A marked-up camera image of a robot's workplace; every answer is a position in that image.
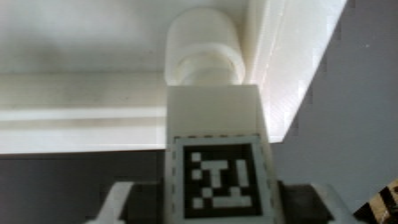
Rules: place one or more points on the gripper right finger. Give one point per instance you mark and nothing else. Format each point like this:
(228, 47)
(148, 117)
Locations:
(313, 205)

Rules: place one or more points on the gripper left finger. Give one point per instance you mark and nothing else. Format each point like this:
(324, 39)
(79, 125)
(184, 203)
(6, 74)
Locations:
(130, 204)

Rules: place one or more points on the white table leg with tag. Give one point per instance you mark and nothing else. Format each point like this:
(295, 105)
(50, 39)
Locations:
(221, 188)

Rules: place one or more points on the white square table top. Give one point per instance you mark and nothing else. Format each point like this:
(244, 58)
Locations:
(82, 64)

